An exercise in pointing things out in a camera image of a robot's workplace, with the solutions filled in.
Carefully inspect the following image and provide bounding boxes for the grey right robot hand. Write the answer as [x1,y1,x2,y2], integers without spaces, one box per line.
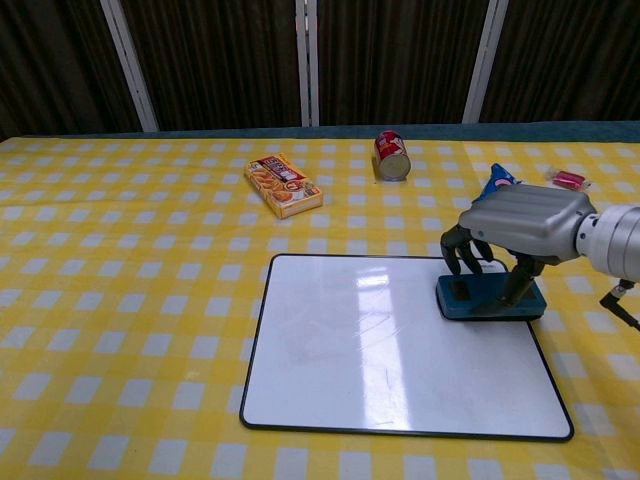
[439,184,598,308]

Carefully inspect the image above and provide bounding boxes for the small white whiteboard black frame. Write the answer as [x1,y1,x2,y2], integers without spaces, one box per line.
[239,253,575,443]

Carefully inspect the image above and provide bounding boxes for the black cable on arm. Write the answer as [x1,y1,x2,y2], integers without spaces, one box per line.
[599,278,640,332]

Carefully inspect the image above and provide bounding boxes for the pink wrapped candy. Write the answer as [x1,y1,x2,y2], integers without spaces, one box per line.
[545,168,594,192]

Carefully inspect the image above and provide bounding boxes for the red snack can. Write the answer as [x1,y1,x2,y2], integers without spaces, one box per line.
[373,130,412,182]

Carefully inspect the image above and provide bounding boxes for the yellow white checkered tablecloth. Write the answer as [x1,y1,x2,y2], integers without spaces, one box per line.
[0,134,640,480]

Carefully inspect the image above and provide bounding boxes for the white partition frame post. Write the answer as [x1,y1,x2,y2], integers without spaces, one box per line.
[99,0,160,133]
[462,0,511,125]
[294,0,321,127]

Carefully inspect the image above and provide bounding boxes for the blue whiteboard eraser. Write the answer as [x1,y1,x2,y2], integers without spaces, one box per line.
[435,272,548,321]

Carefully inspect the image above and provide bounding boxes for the blue cookie packet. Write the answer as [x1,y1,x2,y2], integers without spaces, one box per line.
[475,162,524,202]

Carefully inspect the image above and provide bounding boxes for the orange biscuit box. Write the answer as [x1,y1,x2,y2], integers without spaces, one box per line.
[243,152,324,221]

